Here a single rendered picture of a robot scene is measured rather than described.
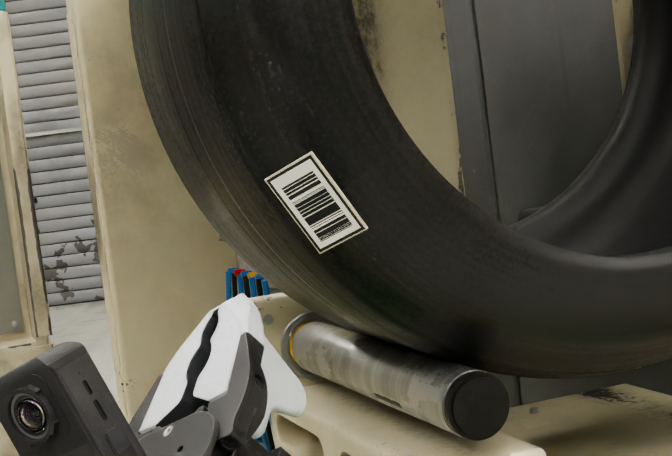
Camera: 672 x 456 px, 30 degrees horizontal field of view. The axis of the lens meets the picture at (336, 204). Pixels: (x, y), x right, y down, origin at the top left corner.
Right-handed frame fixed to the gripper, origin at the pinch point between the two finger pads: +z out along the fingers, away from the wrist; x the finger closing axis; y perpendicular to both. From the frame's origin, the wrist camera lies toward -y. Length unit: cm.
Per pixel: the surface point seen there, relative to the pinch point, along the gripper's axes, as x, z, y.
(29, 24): -618, 763, 142
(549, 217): -4, 41, 32
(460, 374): 0.4, 9.7, 18.7
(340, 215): 0.7, 12.4, 5.5
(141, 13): -10.9, 28.9, -7.7
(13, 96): -53, 60, 0
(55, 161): -651, 698, 228
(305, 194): -0.4, 12.9, 3.3
